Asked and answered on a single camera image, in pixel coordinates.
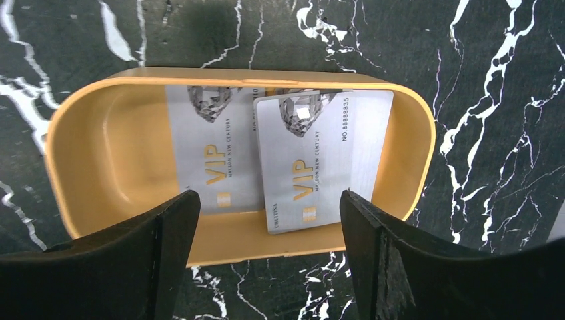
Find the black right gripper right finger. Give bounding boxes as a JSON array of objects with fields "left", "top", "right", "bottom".
[{"left": 340, "top": 191, "right": 564, "bottom": 319}]

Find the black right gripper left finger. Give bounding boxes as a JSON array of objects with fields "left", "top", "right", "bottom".
[{"left": 1, "top": 191, "right": 201, "bottom": 319}]

